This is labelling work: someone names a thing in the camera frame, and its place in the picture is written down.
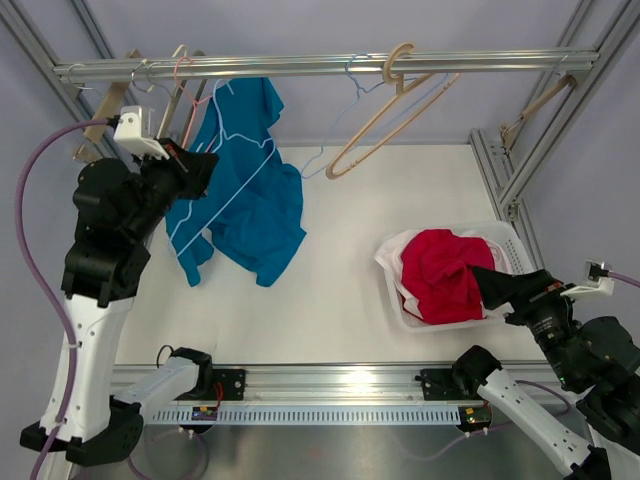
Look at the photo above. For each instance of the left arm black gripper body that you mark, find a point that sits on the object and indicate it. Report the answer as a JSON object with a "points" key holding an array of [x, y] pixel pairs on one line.
{"points": [[183, 183]]}

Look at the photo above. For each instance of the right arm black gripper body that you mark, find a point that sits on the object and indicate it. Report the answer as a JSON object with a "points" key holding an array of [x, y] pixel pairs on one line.
{"points": [[545, 315]]}

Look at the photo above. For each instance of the magenta t shirt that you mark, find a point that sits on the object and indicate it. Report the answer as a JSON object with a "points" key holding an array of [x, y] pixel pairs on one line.
{"points": [[437, 271]]}

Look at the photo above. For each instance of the white t shirt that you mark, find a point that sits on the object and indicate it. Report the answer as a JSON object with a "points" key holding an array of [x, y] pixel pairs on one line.
{"points": [[431, 270]]}

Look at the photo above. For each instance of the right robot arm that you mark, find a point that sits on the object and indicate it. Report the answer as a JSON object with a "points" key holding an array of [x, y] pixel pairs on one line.
{"points": [[596, 360]]}

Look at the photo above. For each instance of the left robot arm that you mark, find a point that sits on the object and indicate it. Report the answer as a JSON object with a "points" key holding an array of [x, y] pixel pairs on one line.
{"points": [[118, 211]]}

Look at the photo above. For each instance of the teal t shirt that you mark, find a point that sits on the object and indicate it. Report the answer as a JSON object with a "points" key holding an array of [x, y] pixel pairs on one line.
{"points": [[264, 233]]}

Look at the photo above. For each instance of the cream plastic hanger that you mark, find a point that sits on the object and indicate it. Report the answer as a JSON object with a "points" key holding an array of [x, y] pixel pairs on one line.
{"points": [[167, 117]]}

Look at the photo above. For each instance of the wooden clip hanger left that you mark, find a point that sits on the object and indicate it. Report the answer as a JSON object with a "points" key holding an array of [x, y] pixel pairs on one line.
{"points": [[88, 150]]}

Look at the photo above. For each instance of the wooden clip hanger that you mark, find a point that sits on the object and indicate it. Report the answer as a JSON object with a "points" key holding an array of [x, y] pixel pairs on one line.
{"points": [[509, 131], [88, 150]]}

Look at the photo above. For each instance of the wooden clip hanger right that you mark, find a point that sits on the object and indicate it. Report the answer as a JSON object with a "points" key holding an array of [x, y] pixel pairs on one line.
{"points": [[509, 131]]}

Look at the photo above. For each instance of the white plastic basket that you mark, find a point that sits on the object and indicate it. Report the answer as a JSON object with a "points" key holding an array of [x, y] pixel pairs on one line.
{"points": [[509, 254]]}

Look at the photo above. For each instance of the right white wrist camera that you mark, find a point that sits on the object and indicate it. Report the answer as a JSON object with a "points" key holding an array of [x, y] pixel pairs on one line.
{"points": [[596, 281]]}

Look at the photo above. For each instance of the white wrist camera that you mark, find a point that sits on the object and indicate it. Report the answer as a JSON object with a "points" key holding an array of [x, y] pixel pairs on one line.
{"points": [[135, 133], [596, 281]]}

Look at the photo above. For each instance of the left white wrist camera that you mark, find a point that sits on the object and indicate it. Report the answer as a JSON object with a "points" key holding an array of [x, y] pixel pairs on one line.
{"points": [[135, 133]]}

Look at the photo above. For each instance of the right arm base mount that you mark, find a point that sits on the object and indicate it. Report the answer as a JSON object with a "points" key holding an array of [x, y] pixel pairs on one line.
{"points": [[453, 383]]}

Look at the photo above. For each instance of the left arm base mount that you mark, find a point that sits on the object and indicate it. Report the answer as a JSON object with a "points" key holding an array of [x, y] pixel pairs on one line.
{"points": [[224, 384]]}

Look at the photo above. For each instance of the aluminium front rail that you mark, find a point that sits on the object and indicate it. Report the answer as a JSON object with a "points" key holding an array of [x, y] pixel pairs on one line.
{"points": [[349, 383]]}

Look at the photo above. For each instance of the slotted white cable duct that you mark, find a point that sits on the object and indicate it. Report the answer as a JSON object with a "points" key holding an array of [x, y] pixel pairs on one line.
{"points": [[307, 415]]}

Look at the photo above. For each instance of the aluminium hanging rail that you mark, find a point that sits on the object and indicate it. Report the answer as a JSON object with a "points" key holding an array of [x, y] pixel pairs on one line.
{"points": [[116, 70]]}

